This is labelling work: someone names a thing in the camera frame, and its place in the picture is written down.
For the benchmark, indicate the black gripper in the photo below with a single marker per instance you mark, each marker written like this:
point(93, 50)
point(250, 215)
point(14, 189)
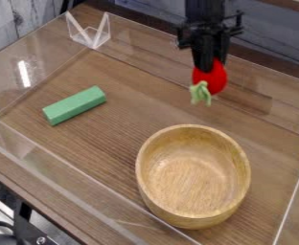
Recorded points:
point(208, 30)

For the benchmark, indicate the green foam block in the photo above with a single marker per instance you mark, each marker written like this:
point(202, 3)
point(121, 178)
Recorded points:
point(74, 105)

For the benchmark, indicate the wooden bowl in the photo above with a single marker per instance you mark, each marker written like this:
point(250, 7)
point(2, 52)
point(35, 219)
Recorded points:
point(193, 173)

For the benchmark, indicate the black metal table leg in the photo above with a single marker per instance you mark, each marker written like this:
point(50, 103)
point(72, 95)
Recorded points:
point(27, 233)

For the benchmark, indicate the clear acrylic corner bracket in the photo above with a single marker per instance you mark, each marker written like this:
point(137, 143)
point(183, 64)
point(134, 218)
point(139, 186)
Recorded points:
point(91, 37)

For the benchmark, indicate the clear acrylic front wall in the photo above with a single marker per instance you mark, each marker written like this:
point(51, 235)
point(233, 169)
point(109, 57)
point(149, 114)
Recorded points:
point(95, 214)

